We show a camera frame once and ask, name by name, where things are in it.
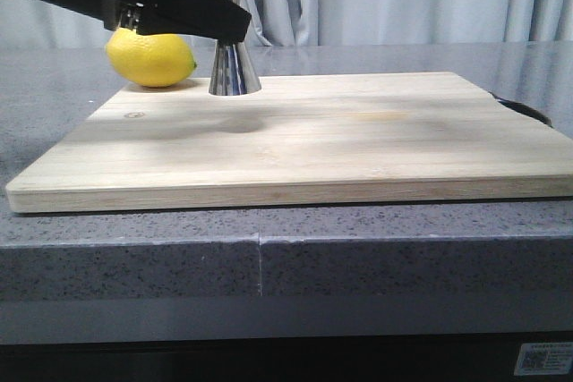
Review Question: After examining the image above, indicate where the silver double jigger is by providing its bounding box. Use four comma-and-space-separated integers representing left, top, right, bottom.
210, 0, 261, 96

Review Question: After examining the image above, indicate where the yellow lemon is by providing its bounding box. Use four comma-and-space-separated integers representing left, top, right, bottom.
105, 28, 197, 88

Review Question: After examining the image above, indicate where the wooden cutting board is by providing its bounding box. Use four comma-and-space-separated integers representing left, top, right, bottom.
6, 72, 572, 213

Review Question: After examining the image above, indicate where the white QR label sticker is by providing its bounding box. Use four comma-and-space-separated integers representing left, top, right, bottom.
514, 342, 572, 377

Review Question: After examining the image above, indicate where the black cutting board handle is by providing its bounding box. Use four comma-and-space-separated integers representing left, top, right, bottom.
492, 93, 552, 127

